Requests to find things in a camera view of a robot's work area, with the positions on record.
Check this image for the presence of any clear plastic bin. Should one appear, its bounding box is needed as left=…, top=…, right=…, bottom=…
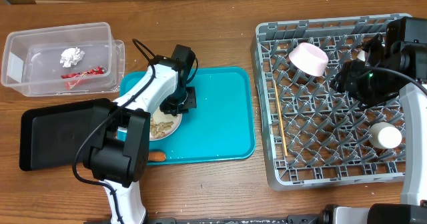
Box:
left=1, top=22, right=125, bottom=97

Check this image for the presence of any orange carrot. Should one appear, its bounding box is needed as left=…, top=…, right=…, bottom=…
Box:
left=148, top=151, right=167, bottom=162

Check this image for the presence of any pile of rice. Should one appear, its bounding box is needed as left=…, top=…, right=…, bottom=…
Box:
left=152, top=108, right=177, bottom=124

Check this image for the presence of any white bowl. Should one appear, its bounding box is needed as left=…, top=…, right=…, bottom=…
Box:
left=356, top=50, right=367, bottom=62

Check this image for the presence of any red snack wrapper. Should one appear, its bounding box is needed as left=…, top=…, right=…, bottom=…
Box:
left=61, top=66, right=106, bottom=91

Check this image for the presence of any teal serving tray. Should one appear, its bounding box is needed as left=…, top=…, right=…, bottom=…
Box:
left=117, top=66, right=257, bottom=167

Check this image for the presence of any wooden chopstick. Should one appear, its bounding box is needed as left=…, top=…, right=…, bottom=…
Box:
left=273, top=79, right=288, bottom=157

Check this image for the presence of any pile of peanuts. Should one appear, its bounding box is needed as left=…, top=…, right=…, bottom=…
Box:
left=150, top=120, right=173, bottom=139

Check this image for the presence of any black tray bin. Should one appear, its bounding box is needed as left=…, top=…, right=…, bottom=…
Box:
left=19, top=98, right=111, bottom=171

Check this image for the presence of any pink bowl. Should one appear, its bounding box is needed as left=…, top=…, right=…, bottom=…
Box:
left=289, top=43, right=329, bottom=77

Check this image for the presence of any white tissue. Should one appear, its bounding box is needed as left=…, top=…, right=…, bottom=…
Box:
left=60, top=47, right=85, bottom=68

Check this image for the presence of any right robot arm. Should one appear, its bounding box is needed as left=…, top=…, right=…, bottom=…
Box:
left=330, top=17, right=426, bottom=223

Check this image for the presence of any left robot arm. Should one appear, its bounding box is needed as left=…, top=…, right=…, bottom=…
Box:
left=72, top=41, right=198, bottom=223

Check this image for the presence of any light green cup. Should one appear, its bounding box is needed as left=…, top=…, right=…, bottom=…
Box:
left=368, top=122, right=402, bottom=149

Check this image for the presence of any white round plate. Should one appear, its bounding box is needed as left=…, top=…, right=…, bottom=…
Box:
left=149, top=108, right=182, bottom=141

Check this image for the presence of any grey dishwasher rack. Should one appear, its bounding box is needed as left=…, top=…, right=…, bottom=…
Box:
left=252, top=13, right=411, bottom=191

